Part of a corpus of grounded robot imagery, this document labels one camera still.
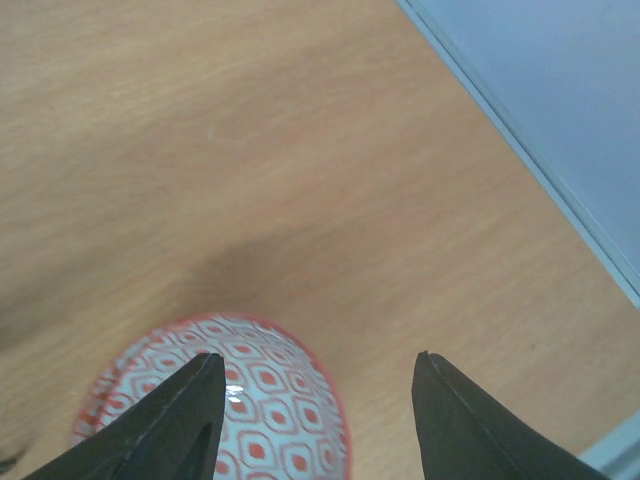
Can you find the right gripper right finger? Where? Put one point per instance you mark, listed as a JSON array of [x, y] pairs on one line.
[[464, 433]]

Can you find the red dotted pattern bowl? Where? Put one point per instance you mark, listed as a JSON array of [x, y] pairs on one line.
[[283, 417]]

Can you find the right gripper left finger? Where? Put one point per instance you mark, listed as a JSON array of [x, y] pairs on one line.
[[172, 433]]

